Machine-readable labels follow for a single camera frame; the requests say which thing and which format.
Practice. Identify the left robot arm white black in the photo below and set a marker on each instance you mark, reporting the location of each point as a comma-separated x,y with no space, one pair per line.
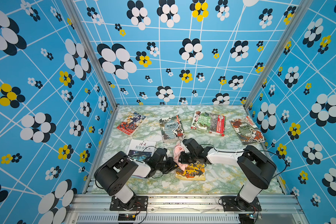
114,174

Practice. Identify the yellow Chinese history picture book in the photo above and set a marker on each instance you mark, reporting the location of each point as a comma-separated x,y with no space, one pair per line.
193,172

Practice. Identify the green red dinosaur book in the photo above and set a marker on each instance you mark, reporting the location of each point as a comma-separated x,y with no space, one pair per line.
213,123

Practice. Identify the grey teal warrior book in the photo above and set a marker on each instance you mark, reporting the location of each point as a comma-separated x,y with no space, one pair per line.
171,129

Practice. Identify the aluminium front rail frame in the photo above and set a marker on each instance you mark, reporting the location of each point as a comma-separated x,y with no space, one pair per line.
186,209

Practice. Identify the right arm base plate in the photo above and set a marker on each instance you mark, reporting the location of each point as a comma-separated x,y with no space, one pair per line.
232,203

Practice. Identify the red manga book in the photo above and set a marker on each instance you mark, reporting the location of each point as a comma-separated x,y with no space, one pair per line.
131,123

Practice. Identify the right aluminium corner post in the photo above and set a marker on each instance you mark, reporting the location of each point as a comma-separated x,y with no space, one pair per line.
287,34

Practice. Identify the pink cloth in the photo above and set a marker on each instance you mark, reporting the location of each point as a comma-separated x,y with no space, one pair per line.
178,150

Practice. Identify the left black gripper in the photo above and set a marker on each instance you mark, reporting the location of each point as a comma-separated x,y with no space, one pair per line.
171,163

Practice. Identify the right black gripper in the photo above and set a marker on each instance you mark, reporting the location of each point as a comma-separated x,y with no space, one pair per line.
182,157

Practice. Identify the red brown illustrated book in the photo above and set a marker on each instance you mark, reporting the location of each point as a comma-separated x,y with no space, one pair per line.
247,131

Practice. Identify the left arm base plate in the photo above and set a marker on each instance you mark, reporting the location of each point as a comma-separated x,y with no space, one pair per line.
137,203

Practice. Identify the white book with galaxy cover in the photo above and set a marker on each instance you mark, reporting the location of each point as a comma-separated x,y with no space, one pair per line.
141,150

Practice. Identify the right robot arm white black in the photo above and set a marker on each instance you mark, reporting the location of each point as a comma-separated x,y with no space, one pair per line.
256,166

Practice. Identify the left aluminium corner post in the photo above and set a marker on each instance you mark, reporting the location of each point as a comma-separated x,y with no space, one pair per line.
79,27

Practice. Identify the aluminium corner post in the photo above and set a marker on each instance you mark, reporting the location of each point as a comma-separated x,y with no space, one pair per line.
287,34
79,27

